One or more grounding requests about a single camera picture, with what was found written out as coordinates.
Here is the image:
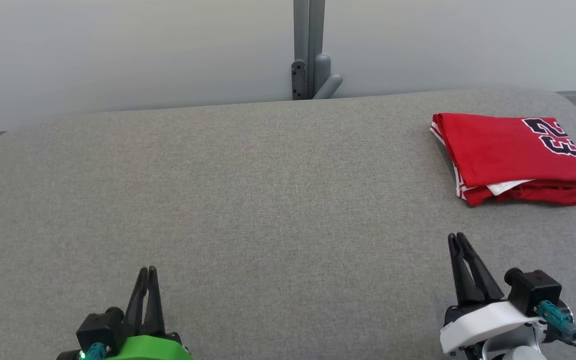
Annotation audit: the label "left teal plug black cable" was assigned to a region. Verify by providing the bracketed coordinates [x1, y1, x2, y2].
[80, 342, 109, 360]

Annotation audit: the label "teal plug black cable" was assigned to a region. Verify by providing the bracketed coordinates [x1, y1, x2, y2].
[537, 300, 576, 360]
[80, 342, 109, 360]

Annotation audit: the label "grey cylindrical post bracket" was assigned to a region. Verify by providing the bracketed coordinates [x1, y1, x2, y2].
[313, 53, 344, 100]

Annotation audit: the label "right teal plug black cable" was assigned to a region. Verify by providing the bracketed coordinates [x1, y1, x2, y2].
[537, 300, 576, 360]

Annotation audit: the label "red shirt white sleeves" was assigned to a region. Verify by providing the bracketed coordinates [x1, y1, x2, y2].
[429, 112, 576, 201]

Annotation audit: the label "grey metal partition post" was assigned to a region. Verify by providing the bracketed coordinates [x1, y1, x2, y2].
[293, 0, 326, 101]

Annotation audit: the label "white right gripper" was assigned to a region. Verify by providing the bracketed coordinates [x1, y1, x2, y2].
[439, 232, 545, 356]

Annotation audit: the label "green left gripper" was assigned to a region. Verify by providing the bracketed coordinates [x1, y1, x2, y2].
[102, 265, 194, 360]

